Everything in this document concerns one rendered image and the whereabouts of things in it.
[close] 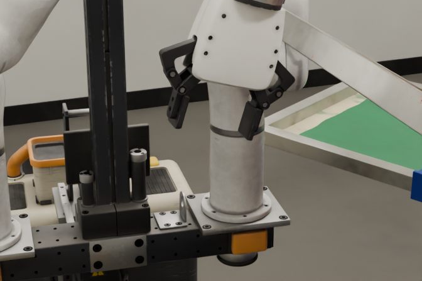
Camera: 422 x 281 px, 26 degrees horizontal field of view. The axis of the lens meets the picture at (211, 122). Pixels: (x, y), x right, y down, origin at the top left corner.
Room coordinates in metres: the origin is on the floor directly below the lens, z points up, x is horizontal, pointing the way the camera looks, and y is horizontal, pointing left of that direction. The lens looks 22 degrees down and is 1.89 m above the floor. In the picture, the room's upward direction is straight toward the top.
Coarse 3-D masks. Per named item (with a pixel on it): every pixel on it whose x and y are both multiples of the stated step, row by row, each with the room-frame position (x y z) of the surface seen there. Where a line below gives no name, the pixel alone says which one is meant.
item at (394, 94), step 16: (288, 16) 1.22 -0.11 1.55; (288, 32) 1.19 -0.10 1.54; (304, 32) 1.16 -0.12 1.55; (320, 32) 1.13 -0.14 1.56; (304, 48) 1.14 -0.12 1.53; (320, 48) 1.11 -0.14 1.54; (336, 48) 1.08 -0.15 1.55; (352, 48) 1.34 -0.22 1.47; (320, 64) 1.09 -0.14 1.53; (336, 64) 1.06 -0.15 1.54; (352, 64) 1.03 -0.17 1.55; (368, 64) 1.01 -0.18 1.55; (352, 80) 1.01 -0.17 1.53; (368, 80) 0.99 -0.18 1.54; (384, 80) 0.96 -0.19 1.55; (400, 80) 0.94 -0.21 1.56; (368, 96) 0.97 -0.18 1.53; (384, 96) 0.95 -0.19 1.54; (400, 96) 0.93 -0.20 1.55; (416, 96) 0.91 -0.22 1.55; (400, 112) 0.91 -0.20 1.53; (416, 112) 0.89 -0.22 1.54; (416, 128) 0.87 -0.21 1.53
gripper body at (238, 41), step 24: (216, 0) 0.98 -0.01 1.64; (240, 0) 0.97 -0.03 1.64; (216, 24) 0.97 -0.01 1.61; (240, 24) 0.97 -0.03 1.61; (264, 24) 0.98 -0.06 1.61; (216, 48) 0.96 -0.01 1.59; (240, 48) 0.97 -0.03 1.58; (264, 48) 0.98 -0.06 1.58; (192, 72) 0.96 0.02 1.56; (216, 72) 0.97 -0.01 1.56; (240, 72) 0.97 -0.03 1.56; (264, 72) 0.99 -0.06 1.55
